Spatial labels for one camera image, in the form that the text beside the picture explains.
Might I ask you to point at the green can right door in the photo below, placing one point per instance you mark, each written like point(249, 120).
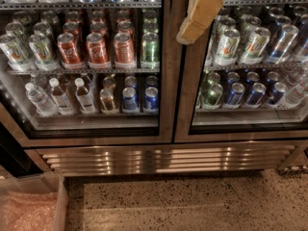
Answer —
point(212, 96)

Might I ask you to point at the coca-cola can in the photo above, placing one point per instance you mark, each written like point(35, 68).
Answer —
point(69, 49)
point(98, 53)
point(124, 51)

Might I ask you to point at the front left 7up can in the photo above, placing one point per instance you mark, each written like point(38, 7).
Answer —
point(16, 52)

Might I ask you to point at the green front soda can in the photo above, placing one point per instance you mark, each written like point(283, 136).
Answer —
point(150, 57)

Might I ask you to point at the glass fridge door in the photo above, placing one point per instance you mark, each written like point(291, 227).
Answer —
point(24, 18)
point(196, 124)

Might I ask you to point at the brown tea bottle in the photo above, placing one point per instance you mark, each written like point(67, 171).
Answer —
point(85, 97)
point(62, 97)

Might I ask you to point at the pink bubble wrap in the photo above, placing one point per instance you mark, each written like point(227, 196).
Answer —
point(21, 211)

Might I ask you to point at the blue pepsi can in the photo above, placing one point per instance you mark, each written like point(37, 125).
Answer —
point(130, 101)
point(151, 103)

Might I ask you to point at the blue can door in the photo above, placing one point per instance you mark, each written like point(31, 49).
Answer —
point(275, 94)
point(255, 94)
point(233, 98)

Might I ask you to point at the right front coca-cola can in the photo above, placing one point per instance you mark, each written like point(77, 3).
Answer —
point(124, 51)

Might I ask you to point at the door 7up can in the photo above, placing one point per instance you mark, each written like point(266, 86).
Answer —
point(227, 48)
point(255, 46)

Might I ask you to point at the blue pepsi can right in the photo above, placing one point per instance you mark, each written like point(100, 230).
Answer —
point(151, 103)

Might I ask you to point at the silver blue tall can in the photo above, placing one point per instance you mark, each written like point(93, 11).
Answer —
point(279, 49)

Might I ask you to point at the blue pepsi can left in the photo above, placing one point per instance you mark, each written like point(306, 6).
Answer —
point(130, 101)

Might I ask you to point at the clear water bottle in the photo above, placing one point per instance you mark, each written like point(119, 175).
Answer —
point(40, 99)

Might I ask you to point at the clear plastic bin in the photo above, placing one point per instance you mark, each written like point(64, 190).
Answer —
point(42, 183)

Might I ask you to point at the front left coca-cola can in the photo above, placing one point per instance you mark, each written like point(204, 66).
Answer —
point(69, 49)

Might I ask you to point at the right door water bottle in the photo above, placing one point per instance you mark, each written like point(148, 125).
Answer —
point(296, 94)

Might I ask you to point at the gold soda can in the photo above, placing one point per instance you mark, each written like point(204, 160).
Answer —
point(108, 102)

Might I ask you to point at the middle front coca-cola can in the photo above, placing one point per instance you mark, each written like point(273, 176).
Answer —
point(98, 53)

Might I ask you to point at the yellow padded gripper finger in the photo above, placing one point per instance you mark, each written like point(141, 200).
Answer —
point(200, 15)

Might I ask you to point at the steel fridge bottom grille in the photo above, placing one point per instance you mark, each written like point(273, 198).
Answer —
point(167, 158)

